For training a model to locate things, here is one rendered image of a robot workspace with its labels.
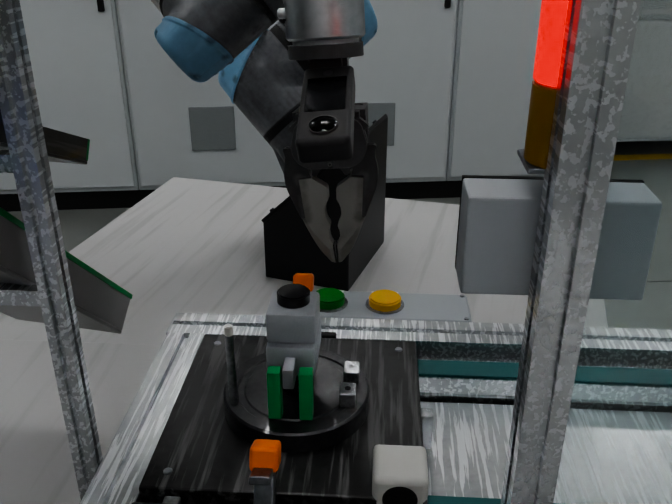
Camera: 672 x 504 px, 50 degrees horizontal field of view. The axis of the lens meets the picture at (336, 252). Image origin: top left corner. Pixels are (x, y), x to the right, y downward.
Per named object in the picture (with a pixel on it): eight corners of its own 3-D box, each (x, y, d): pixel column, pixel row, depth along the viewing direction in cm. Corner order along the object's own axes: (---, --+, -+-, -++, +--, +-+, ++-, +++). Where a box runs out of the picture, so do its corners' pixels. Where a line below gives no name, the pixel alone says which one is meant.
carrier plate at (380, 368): (205, 348, 82) (203, 332, 81) (415, 355, 81) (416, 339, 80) (140, 505, 60) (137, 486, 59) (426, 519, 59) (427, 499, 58)
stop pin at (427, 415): (418, 439, 71) (420, 407, 70) (430, 439, 71) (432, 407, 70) (419, 448, 70) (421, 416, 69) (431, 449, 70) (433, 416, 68)
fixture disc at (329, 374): (239, 359, 76) (238, 344, 75) (370, 364, 76) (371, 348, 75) (210, 449, 64) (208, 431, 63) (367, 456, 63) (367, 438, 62)
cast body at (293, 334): (276, 337, 70) (274, 273, 67) (321, 338, 70) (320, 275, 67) (263, 388, 63) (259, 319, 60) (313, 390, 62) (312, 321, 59)
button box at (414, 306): (304, 328, 95) (303, 287, 93) (463, 333, 94) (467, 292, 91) (298, 358, 89) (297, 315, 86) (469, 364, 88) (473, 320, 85)
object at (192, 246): (174, 188, 162) (173, 176, 161) (590, 230, 141) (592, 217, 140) (-51, 357, 102) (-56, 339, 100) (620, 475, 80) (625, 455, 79)
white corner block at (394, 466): (372, 477, 63) (373, 441, 62) (423, 480, 63) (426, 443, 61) (371, 518, 59) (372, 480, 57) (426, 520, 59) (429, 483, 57)
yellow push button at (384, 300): (368, 301, 91) (369, 288, 90) (400, 302, 91) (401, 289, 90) (368, 318, 88) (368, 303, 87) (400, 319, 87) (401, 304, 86)
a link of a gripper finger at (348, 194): (369, 246, 77) (365, 161, 74) (367, 264, 71) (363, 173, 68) (340, 247, 77) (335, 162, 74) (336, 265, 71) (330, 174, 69)
